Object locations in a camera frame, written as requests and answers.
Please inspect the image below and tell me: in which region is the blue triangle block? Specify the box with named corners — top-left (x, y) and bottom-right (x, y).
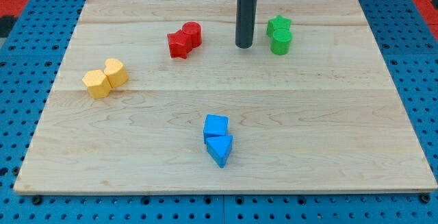
top-left (206, 135), bottom-right (233, 168)

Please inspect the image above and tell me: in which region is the blue cube block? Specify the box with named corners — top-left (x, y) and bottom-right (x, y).
top-left (203, 114), bottom-right (229, 142)

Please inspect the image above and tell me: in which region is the red star block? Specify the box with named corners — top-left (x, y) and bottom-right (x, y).
top-left (167, 29), bottom-right (192, 59)

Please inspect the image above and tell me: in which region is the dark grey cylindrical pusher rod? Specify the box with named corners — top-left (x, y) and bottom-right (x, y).
top-left (235, 0), bottom-right (257, 49)

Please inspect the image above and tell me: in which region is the yellow heart block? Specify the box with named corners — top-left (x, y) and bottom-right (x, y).
top-left (104, 58), bottom-right (129, 88)

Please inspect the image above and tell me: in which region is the green cylinder block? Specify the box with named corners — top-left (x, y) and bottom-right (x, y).
top-left (270, 29), bottom-right (293, 55)

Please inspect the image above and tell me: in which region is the yellow hexagon block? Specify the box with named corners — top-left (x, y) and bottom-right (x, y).
top-left (82, 70), bottom-right (112, 99)

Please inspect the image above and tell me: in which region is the green star block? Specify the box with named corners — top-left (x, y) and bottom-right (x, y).
top-left (266, 14), bottom-right (292, 37)

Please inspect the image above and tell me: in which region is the red cylinder block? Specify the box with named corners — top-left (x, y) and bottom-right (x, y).
top-left (182, 21), bottom-right (203, 48)

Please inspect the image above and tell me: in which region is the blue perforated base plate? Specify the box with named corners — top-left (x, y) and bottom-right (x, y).
top-left (1, 0), bottom-right (437, 223)

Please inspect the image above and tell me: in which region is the light wooden board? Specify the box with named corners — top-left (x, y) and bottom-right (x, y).
top-left (14, 0), bottom-right (437, 195)

